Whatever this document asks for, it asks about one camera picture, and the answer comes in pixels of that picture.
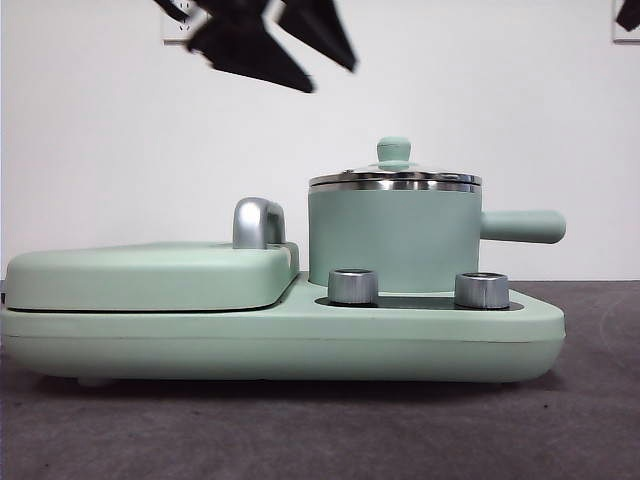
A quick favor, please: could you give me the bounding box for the mint green hinged griddle cover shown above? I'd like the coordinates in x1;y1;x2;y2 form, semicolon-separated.
4;241;302;314

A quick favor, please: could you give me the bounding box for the black control panel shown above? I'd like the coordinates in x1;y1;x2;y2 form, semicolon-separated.
314;295;512;309

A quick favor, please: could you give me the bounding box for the mint green breakfast machine base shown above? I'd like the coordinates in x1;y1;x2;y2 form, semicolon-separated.
0;269;568;389

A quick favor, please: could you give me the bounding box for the mint green pot with handle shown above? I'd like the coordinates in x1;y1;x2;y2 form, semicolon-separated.
307;178;568;296

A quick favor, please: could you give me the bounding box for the silver cover handle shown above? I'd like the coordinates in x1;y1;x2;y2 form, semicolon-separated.
231;197;288;250

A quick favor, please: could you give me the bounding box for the glass lid with green knob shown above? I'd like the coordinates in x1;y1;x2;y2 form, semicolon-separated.
307;136;483;188

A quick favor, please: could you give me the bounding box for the white wall socket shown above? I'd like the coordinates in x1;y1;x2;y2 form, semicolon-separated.
160;0;211;46
612;0;640;45

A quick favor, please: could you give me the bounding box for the silver control knob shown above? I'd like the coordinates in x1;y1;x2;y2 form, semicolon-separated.
327;268;380;306
453;272;512;309

